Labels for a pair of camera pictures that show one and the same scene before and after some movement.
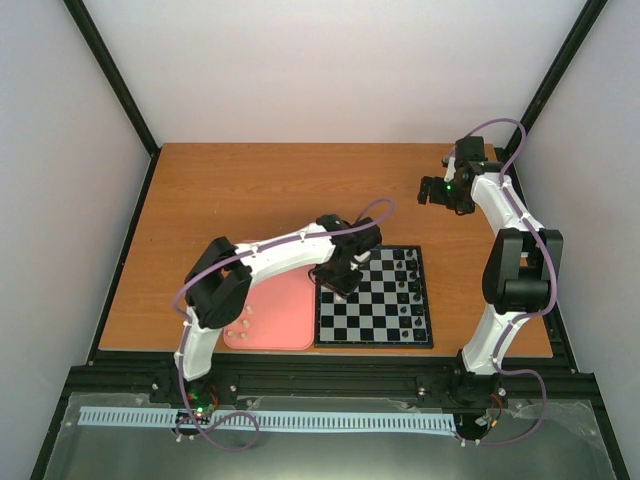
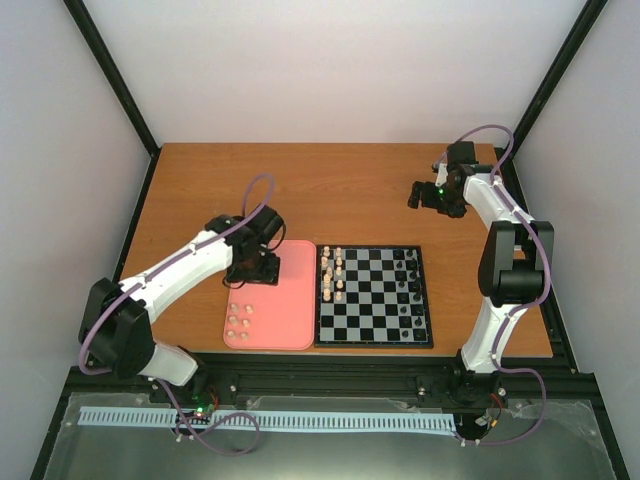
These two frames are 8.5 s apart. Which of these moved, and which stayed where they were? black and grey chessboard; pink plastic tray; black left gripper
Moved: black left gripper
Stayed: pink plastic tray; black and grey chessboard
